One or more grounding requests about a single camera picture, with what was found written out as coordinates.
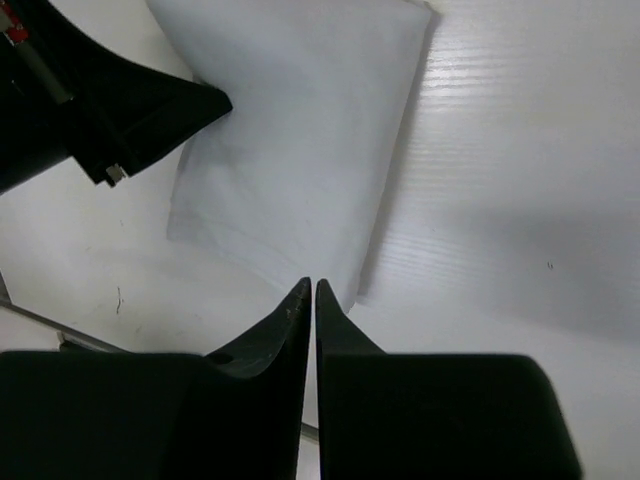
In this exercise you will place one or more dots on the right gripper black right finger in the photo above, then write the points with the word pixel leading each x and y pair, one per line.
pixel 432 416

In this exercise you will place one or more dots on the white skirt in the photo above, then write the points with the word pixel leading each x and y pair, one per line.
pixel 289 183

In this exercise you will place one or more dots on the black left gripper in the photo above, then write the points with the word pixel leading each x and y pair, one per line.
pixel 64 95

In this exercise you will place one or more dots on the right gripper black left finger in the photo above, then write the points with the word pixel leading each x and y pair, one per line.
pixel 232 414

